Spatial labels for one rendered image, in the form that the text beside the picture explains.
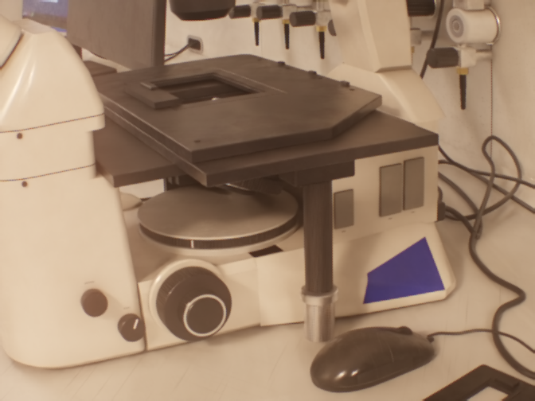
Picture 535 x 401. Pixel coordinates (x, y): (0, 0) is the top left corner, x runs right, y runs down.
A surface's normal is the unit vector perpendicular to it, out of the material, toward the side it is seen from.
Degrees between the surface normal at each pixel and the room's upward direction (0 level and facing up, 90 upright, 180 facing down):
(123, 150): 0
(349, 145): 0
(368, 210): 90
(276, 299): 90
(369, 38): 100
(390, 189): 90
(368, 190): 90
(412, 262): 48
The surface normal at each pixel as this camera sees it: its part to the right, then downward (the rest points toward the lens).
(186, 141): -0.04, -0.94
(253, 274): 0.46, 0.29
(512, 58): -0.89, 0.18
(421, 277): 0.31, -0.41
